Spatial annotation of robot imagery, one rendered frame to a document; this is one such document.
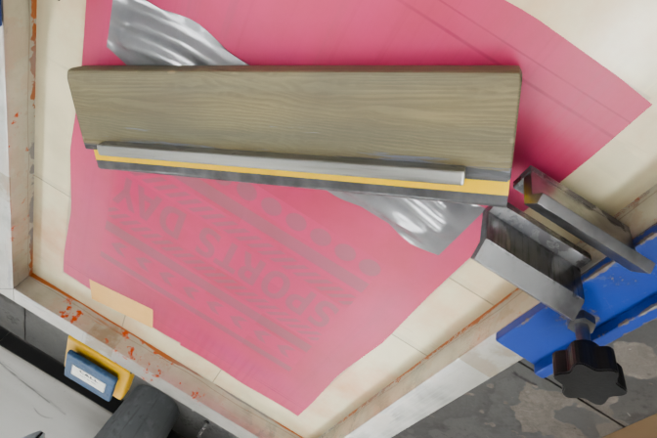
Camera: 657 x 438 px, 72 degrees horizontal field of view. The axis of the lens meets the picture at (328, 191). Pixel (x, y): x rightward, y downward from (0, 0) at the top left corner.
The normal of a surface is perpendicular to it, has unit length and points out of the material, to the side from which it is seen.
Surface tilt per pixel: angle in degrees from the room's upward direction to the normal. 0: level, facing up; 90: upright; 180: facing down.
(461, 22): 0
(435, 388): 0
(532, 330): 0
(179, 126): 11
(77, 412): 90
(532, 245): 90
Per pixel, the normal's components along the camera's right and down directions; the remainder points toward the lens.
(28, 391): 0.42, -0.65
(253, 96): -0.33, 0.37
